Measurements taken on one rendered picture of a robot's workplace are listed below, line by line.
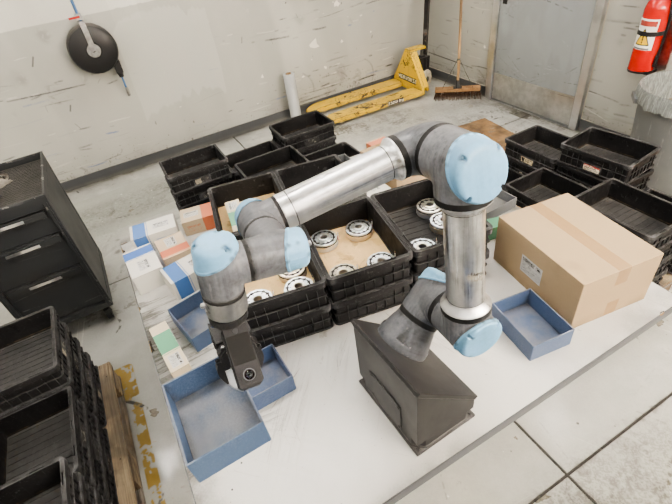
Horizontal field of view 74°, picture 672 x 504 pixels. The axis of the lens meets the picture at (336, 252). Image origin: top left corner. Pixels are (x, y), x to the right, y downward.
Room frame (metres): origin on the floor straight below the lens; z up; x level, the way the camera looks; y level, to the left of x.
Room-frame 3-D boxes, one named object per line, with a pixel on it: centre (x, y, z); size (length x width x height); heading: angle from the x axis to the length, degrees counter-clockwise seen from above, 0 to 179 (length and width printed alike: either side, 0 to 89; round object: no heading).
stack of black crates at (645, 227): (1.59, -1.37, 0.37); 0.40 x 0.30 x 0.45; 24
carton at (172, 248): (1.58, 0.69, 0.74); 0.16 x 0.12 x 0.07; 27
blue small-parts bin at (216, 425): (0.52, 0.29, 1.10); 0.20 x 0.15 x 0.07; 24
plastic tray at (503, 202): (1.60, -0.65, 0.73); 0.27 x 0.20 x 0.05; 116
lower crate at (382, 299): (1.26, -0.06, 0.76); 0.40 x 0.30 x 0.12; 13
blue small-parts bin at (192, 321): (1.15, 0.52, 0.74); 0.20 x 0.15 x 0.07; 35
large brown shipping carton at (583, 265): (1.11, -0.79, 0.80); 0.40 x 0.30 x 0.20; 15
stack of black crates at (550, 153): (2.48, -1.41, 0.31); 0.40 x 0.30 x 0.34; 24
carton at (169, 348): (1.02, 0.61, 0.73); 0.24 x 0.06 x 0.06; 30
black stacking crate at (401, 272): (1.26, -0.06, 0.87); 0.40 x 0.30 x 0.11; 13
